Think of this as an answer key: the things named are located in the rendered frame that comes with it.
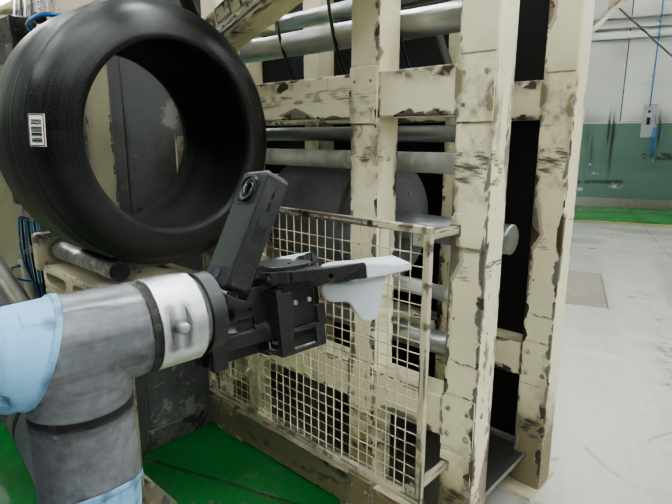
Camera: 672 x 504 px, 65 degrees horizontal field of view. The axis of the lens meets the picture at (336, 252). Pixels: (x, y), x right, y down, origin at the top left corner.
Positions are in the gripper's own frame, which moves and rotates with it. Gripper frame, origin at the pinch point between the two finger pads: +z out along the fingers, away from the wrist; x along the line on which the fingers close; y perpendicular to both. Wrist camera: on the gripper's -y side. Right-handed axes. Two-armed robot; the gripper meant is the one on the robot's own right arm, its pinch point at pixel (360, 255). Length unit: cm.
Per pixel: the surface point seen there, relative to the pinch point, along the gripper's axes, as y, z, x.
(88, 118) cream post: -33, 7, -110
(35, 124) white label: -25, -15, -69
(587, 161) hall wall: -18, 892, -365
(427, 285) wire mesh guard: 15, 50, -33
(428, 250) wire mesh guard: 7, 50, -32
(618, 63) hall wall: -173, 913, -318
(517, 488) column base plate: 99, 112, -51
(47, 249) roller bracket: 1, -8, -110
